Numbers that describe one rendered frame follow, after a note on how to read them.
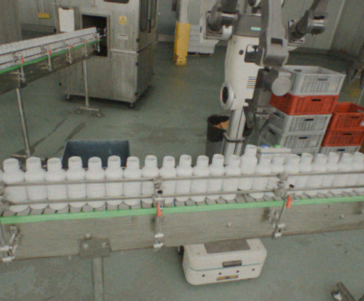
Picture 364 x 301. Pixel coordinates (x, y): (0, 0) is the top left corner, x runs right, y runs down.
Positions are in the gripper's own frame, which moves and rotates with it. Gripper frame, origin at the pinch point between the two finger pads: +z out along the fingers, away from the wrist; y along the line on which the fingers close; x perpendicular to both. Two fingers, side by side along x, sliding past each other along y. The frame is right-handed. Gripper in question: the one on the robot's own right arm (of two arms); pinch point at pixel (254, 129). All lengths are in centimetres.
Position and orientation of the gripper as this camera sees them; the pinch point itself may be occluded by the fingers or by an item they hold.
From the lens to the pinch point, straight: 100.0
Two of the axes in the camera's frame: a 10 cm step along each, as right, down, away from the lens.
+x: 9.7, -0.1, 2.3
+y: 2.1, 4.5, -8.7
